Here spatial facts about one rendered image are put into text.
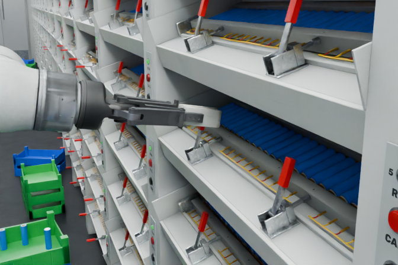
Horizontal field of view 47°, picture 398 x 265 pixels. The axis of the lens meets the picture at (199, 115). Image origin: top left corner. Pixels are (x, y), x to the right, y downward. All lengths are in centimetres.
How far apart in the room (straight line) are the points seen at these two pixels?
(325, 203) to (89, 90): 37
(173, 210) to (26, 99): 47
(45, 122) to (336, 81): 41
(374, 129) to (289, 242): 22
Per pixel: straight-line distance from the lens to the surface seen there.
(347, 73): 47
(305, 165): 65
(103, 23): 161
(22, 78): 68
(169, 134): 95
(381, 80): 37
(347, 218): 53
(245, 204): 64
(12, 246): 155
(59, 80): 69
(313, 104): 44
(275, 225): 56
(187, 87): 95
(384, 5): 36
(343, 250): 52
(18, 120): 68
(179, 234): 96
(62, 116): 68
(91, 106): 69
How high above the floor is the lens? 120
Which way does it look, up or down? 14 degrees down
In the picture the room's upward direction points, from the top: straight up
